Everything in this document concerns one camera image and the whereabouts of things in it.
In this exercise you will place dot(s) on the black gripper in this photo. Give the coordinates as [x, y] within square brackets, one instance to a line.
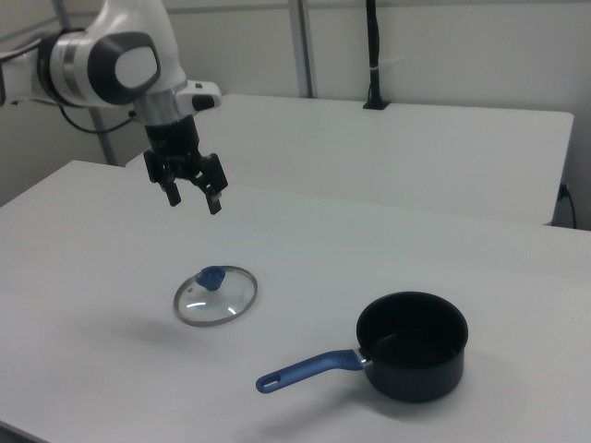
[173, 138]

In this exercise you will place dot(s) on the glass lid with blue knob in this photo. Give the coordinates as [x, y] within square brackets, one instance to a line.
[231, 295]

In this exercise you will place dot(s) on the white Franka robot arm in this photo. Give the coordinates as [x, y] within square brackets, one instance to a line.
[138, 27]

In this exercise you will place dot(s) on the white background table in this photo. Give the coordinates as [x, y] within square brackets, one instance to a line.
[369, 152]

